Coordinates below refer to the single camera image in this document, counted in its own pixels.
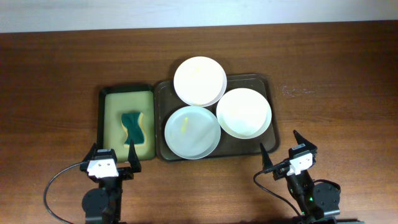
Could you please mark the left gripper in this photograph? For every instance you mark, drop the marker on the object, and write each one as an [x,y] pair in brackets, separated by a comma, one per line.
[123,173]

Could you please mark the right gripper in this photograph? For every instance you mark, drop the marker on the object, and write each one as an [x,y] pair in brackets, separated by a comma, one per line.
[301,140]

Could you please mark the green and yellow sponge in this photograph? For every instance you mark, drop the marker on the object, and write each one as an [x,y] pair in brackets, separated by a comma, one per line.
[132,125]

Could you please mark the white plate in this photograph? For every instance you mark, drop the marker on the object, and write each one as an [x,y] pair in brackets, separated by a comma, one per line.
[244,113]
[200,81]

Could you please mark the pale blue plate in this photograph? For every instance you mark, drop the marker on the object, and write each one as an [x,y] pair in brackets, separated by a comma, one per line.
[192,132]

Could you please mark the white plate top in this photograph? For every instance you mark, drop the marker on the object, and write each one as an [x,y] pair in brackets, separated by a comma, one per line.
[200,81]

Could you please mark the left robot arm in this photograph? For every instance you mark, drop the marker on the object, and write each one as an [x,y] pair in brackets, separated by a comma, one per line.
[103,204]

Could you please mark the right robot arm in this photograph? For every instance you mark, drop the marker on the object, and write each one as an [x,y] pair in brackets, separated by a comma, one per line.
[318,200]

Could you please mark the small dark green tray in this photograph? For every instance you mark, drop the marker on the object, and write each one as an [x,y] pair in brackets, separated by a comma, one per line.
[114,89]

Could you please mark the brown plastic serving tray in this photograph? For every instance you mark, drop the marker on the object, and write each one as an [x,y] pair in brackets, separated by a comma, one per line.
[166,102]

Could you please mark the large yellow foam pad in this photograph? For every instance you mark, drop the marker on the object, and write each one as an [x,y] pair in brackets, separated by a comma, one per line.
[138,103]

